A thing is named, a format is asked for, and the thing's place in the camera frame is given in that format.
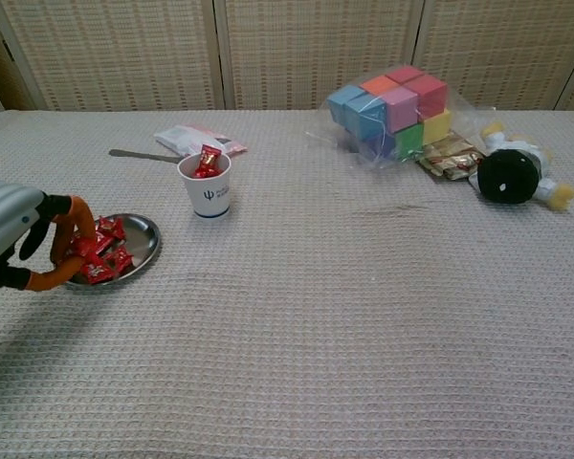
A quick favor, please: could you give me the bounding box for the gold foil packet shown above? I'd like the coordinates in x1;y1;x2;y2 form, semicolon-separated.
415;133;487;183

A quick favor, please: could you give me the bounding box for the green foam block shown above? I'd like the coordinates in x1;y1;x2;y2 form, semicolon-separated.
394;122;427;161

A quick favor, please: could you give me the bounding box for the white pink tissue packet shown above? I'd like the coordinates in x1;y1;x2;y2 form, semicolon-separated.
152;122;249;158

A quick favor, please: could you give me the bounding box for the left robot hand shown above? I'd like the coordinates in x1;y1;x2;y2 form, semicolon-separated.
0;181;99;293

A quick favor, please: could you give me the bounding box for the white paper cup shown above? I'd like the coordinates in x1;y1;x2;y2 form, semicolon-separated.
176;151;233;221

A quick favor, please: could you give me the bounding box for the round metal plate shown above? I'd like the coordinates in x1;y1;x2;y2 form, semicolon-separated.
62;212;163;289

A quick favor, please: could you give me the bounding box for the metal butter knife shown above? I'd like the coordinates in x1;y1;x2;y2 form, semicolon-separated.
108;148;183;164

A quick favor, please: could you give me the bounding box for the orange foam block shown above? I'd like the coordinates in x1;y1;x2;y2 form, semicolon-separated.
361;75;401;96

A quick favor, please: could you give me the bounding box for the black headed plush doll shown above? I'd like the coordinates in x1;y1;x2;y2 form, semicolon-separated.
468;120;574;212

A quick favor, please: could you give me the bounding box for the yellow foam block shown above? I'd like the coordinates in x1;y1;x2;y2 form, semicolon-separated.
423;108;454;145

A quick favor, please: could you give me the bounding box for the light blue foam block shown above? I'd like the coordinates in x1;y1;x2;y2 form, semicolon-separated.
326;84;364;126
346;93;388;141

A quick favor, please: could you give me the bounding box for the purple foam block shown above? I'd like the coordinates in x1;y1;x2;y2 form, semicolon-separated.
362;131;397;160

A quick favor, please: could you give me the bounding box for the red foam block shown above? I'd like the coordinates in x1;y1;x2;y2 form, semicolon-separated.
406;75;449;120
385;65;426;86

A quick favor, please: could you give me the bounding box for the clear plastic bag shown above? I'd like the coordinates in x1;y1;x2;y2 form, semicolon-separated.
305;64;484;171

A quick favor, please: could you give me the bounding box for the pink foam block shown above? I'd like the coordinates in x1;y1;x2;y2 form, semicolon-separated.
380;87;420;134

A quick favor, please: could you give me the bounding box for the beige waffle tablecloth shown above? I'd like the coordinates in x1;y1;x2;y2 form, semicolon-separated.
0;109;574;459

